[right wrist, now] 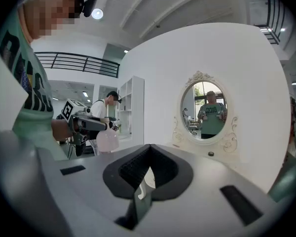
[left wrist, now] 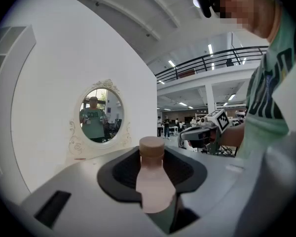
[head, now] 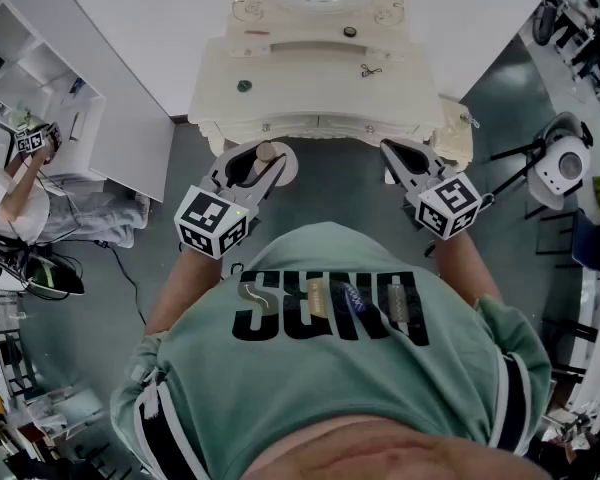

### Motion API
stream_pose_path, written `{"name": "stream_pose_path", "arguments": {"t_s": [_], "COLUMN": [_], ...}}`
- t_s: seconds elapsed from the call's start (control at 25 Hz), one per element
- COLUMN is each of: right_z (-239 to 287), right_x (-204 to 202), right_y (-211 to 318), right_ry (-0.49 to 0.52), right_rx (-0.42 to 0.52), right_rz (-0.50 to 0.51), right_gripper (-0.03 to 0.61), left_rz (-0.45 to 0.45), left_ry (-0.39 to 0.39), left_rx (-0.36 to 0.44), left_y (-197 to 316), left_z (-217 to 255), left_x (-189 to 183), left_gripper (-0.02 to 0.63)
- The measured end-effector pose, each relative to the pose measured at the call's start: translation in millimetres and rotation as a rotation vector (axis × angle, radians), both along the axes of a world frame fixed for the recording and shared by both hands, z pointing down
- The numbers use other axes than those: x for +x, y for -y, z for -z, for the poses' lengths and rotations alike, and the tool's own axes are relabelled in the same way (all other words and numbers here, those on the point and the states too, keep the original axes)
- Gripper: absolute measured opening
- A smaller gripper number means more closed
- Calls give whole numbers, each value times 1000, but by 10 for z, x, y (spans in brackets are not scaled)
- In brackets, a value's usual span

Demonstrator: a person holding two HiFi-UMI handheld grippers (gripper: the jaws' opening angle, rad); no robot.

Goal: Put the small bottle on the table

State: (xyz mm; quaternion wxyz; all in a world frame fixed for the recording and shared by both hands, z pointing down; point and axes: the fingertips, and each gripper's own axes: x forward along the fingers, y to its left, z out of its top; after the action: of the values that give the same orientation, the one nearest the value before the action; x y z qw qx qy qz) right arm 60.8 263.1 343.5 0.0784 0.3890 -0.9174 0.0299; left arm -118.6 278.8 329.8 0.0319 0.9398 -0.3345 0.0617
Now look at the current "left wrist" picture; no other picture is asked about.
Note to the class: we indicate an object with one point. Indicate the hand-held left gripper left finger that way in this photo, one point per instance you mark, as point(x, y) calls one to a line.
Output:
point(84, 194)

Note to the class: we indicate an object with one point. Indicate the person's head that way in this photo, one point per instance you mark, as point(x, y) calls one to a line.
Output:
point(249, 11)

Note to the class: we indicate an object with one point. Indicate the pink cosmetic stick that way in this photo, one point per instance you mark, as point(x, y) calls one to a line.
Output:
point(79, 159)

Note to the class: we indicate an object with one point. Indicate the person's right forearm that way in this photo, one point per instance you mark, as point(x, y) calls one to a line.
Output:
point(233, 134)

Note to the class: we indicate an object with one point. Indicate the small pink bottle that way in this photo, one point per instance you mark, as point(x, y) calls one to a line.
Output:
point(154, 181)

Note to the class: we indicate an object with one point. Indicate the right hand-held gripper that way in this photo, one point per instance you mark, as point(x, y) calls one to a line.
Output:
point(219, 122)

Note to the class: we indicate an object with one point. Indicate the white vanity table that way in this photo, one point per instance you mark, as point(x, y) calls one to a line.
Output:
point(66, 164)

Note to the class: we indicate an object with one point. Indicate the green printed t-shirt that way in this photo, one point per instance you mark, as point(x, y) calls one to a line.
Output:
point(264, 122)

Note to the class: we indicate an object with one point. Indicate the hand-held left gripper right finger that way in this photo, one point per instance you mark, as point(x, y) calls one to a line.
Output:
point(207, 181)

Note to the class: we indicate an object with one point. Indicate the black head-mounted camera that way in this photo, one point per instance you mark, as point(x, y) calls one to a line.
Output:
point(207, 6)

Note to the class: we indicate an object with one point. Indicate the black balcony railing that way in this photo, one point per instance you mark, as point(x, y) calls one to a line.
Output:
point(233, 50)

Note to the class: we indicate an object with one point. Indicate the oval mirror ornate white frame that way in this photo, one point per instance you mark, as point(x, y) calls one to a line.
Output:
point(101, 112)

